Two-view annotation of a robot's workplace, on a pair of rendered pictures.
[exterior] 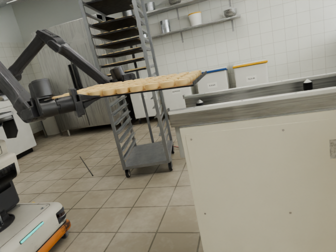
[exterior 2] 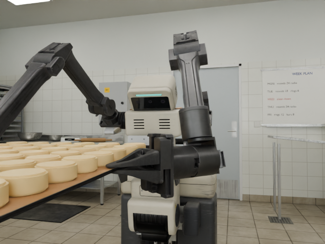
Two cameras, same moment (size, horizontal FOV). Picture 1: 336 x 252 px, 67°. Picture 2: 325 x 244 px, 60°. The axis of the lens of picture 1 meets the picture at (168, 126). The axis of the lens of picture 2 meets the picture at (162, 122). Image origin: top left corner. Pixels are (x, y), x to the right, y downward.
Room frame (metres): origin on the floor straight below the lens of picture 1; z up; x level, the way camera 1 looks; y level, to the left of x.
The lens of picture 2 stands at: (1.35, -0.32, 1.06)
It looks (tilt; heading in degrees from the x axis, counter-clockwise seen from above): 2 degrees up; 86
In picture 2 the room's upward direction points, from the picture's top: straight up
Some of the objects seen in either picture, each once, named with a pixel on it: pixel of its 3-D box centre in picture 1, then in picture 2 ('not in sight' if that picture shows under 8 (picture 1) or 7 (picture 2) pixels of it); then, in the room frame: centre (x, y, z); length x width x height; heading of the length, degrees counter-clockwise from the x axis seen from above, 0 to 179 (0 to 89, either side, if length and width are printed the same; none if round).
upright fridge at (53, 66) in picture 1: (89, 79); not in sight; (5.17, 1.35, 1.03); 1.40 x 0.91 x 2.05; 72
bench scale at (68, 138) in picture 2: not in sight; (74, 139); (0.24, 4.22, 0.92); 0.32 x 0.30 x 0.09; 79
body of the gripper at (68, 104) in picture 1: (67, 104); not in sight; (0.89, 0.33, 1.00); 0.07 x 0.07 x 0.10; 27
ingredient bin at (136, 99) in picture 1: (149, 100); not in sight; (4.97, 0.27, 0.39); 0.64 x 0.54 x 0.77; 165
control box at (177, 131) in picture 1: (186, 131); not in sight; (1.04, -0.08, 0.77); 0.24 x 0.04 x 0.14; 162
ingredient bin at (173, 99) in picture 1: (180, 95); not in sight; (4.77, -0.35, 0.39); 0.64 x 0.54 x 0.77; 163
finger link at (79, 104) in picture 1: (88, 102); not in sight; (0.93, 0.27, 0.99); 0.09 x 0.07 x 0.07; 117
